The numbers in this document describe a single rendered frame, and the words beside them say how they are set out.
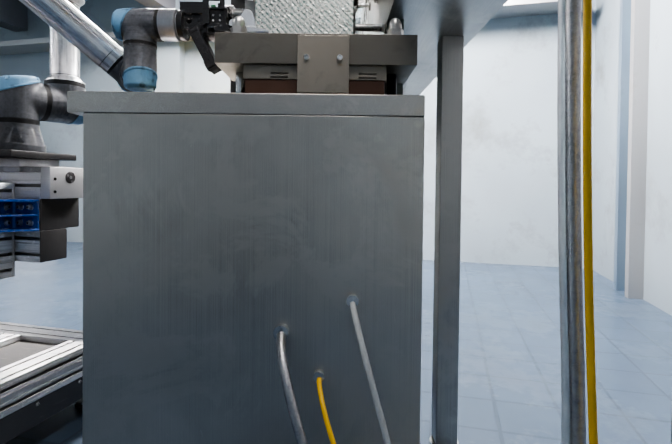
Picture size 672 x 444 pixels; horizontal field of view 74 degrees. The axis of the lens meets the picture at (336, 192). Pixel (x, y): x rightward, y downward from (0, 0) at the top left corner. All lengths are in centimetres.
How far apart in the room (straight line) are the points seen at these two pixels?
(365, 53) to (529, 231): 376
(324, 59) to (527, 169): 375
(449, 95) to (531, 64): 341
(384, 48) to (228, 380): 70
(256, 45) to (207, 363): 61
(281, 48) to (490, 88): 375
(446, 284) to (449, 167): 32
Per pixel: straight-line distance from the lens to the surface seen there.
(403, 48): 93
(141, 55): 118
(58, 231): 154
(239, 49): 94
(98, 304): 96
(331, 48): 90
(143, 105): 91
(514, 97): 457
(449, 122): 126
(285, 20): 116
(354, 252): 83
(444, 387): 137
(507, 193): 449
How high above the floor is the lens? 73
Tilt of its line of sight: 1 degrees down
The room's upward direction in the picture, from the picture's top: 1 degrees clockwise
